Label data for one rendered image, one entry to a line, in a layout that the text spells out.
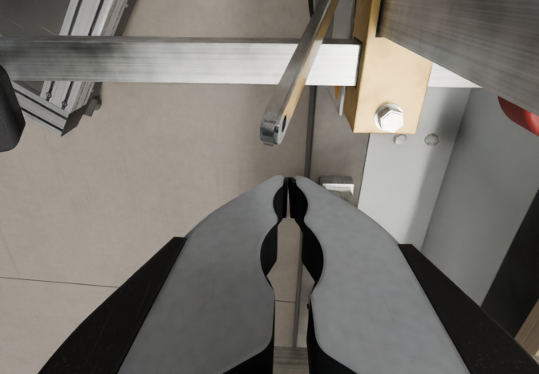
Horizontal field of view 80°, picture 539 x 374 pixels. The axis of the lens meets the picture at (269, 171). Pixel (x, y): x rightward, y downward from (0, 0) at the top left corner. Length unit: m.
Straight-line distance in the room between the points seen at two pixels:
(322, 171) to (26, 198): 1.46
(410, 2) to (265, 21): 0.93
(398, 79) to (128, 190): 1.32
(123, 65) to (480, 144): 0.46
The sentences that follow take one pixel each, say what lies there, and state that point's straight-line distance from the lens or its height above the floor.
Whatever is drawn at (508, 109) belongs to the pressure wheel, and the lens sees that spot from 0.28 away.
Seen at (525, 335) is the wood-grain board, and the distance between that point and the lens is 0.48.
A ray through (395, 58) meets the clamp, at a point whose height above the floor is 0.87.
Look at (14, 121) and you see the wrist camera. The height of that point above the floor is 0.95.
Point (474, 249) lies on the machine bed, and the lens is 0.56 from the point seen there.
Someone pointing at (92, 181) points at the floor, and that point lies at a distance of 1.52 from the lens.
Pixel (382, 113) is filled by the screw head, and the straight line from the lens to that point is 0.26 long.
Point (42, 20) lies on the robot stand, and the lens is 1.10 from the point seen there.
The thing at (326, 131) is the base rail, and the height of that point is 0.70.
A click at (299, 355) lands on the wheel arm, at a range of 0.33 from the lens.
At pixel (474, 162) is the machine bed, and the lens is 0.56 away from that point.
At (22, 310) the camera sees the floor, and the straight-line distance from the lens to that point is 2.36.
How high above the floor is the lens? 1.11
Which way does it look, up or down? 60 degrees down
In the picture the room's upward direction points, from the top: 175 degrees counter-clockwise
